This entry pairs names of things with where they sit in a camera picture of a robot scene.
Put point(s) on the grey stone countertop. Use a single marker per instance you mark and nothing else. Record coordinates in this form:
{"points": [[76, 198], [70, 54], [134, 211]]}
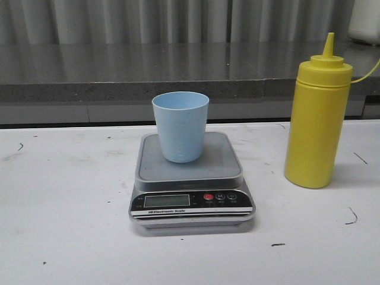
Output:
{"points": [[137, 72]]}

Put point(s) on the light blue plastic cup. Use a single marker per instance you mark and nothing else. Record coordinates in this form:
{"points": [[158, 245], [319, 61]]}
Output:
{"points": [[181, 118]]}

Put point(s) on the white appliance on countertop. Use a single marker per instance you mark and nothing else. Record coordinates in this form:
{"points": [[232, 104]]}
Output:
{"points": [[364, 22]]}

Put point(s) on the silver digital kitchen scale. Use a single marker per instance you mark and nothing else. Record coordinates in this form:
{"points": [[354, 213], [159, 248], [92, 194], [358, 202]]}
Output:
{"points": [[204, 194]]}

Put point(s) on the yellow squeeze bottle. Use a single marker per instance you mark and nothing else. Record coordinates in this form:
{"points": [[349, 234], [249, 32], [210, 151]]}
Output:
{"points": [[321, 94]]}

